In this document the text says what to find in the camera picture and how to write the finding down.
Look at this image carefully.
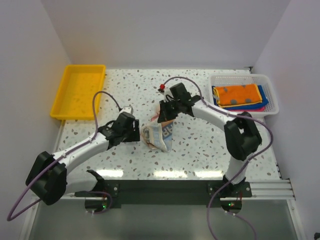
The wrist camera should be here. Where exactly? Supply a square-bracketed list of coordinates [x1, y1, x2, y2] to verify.
[120, 106, 134, 115]
[158, 84, 174, 102]

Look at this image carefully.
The blue towel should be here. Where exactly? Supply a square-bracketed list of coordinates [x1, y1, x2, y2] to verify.
[213, 85, 269, 109]

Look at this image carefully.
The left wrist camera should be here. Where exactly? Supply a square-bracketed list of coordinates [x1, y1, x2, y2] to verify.
[120, 106, 134, 115]

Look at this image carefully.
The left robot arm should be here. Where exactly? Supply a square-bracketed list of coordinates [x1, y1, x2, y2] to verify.
[25, 112, 140, 206]

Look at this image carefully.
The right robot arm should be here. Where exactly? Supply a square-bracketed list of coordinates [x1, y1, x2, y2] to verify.
[157, 83, 262, 197]

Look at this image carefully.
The pink microfiber towel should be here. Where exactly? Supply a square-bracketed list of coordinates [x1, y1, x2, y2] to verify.
[225, 106, 265, 112]

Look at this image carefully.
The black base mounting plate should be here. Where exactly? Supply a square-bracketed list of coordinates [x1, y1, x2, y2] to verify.
[74, 179, 252, 210]

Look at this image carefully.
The orange grey cat towel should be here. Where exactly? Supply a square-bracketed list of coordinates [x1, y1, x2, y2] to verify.
[212, 84, 263, 108]

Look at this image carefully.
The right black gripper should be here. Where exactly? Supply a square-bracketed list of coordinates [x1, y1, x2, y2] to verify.
[158, 98, 182, 124]

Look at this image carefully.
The aluminium extrusion rail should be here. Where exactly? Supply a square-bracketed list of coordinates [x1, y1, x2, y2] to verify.
[250, 179, 296, 200]

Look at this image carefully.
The white perforated plastic basket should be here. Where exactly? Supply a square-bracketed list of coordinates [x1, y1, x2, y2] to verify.
[208, 73, 279, 118]

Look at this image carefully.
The white orange patterned towel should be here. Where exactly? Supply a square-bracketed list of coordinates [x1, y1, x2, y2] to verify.
[140, 104, 174, 152]

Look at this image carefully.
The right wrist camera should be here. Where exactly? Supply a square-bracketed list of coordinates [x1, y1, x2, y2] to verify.
[158, 84, 174, 102]

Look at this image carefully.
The yellow plastic bin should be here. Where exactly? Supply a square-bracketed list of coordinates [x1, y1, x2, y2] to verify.
[50, 64, 106, 121]

